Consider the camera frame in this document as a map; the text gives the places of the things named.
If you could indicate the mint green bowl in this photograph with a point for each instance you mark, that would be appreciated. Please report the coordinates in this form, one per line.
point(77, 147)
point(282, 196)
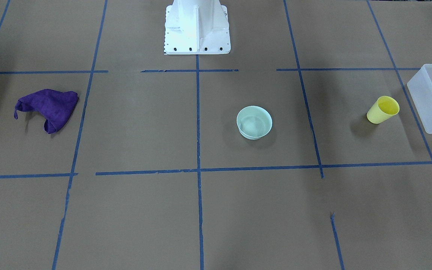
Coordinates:
point(254, 122)

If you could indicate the purple cloth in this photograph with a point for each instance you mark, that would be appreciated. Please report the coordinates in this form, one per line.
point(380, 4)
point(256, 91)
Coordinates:
point(56, 107)

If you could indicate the yellow plastic cup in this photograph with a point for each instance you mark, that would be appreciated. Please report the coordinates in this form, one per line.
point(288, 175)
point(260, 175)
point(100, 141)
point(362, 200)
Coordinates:
point(384, 108)

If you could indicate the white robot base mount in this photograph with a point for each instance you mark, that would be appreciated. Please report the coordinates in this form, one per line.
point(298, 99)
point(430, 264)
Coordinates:
point(196, 27)

